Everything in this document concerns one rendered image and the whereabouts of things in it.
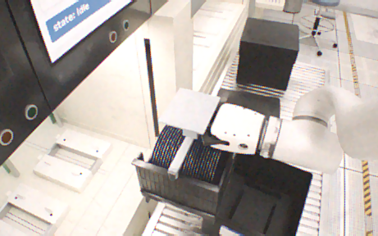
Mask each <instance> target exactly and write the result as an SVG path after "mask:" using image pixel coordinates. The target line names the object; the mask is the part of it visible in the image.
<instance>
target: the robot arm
mask: <svg viewBox="0 0 378 236"><path fill-rule="evenodd" d="M214 114H215V115H214ZM333 115H335V121H336V126H337V134H335V133H332V132H331V131H329V130H328V123H329V120H330V118H331V117H332V116H333ZM212 120H214V121H213V123H211V122H209V123H208V126H207V128H209V129H205V133H204V134H200V136H201V137H202V140H203V145H204V146H212V147H213V148H219V149H222V150H225V151H229V152H239V153H245V154H254V153H255V152H257V150H261V151H260V156H264V157H270V158H271V159H275V160H280V161H283V162H286V163H291V164H294V165H296V166H302V167H305V168H307V169H309V170H310V169H312V170H315V171H318V172H323V173H325V174H328V175H332V174H334V173H335V172H336V171H337V169H338V168H339V164H340V163H341V161H342V159H343V154H344V152H345V153H346V155H348V156H349V157H350V158H353V159H356V160H359V161H360V160H366V161H370V160H378V98H377V99H375V100H373V101H369V102H366V103H365V102H364V101H363V100H362V99H360V98H359V97H358V96H357V95H354V94H353V93H351V92H349V91H348V90H346V89H344V88H341V87H339V86H335V85H326V86H324V87H319V88H316V89H314V90H312V91H309V92H308V93H305V94H304V95H302V96H301V98H300V99H298V101H297V103H296V105H295V106H294V113H293V116H292V120H282V119H279V118H276V117H273V116H270V118H269V121H267V120H266V117H265V116H264V115H260V114H258V113H257V112H255V111H252V110H249V109H246V108H242V107H238V106H236V105H231V104H227V103H226V102H219V103H218V105H217V107H216V110H215V111H214V113H213V115H212ZM208 135H211V137H209V136H208Z"/></svg>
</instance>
